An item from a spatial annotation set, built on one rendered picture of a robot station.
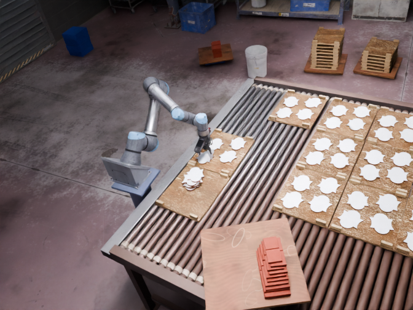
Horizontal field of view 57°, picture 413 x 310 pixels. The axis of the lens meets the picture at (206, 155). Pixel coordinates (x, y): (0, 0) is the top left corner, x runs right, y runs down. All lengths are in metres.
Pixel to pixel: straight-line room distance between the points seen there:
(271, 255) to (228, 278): 0.27
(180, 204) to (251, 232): 0.56
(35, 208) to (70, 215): 0.45
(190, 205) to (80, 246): 1.58
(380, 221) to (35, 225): 3.16
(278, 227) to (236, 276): 0.37
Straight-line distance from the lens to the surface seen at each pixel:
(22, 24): 7.42
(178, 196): 2.57
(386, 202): 2.53
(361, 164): 2.74
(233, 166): 2.70
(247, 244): 2.15
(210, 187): 2.58
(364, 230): 2.38
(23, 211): 4.45
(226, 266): 2.08
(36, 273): 3.85
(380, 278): 2.24
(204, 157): 2.79
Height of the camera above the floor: 2.81
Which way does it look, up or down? 42 degrees down
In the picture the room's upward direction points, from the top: 10 degrees counter-clockwise
